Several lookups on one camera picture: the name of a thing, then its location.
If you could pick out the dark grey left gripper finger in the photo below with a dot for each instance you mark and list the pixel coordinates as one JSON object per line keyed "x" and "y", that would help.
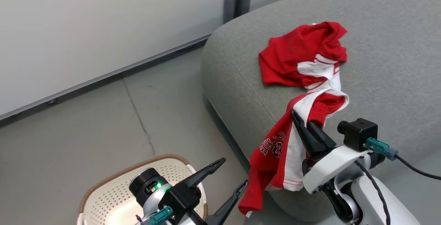
{"x": 203, "y": 175}
{"x": 231, "y": 201}

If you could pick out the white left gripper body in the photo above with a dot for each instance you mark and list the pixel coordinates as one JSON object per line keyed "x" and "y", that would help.
{"x": 193, "y": 218}

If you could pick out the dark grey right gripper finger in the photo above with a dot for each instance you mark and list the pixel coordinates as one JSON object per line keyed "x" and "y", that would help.
{"x": 308, "y": 139}
{"x": 324, "y": 139}

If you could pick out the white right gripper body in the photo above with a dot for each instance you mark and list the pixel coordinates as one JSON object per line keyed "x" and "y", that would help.
{"x": 330, "y": 164}

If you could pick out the red and white shirt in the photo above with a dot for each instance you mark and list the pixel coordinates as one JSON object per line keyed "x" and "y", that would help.
{"x": 296, "y": 52}

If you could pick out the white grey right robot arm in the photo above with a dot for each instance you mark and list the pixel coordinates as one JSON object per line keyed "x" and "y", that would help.
{"x": 372, "y": 201}

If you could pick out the grey fabric sofa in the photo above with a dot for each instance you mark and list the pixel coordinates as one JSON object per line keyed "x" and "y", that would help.
{"x": 396, "y": 63}

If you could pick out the beige perforated laundry basket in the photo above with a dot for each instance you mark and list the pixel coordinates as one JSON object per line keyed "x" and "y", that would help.
{"x": 110, "y": 197}

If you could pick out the wide white partition panel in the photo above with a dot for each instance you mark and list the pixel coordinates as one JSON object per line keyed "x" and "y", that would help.
{"x": 103, "y": 28}

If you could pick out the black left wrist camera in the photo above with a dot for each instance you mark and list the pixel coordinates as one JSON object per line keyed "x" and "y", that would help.
{"x": 182, "y": 197}

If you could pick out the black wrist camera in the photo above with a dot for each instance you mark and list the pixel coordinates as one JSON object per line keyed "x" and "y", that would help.
{"x": 182, "y": 197}
{"x": 358, "y": 132}

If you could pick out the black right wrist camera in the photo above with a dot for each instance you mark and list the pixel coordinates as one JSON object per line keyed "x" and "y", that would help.
{"x": 358, "y": 132}

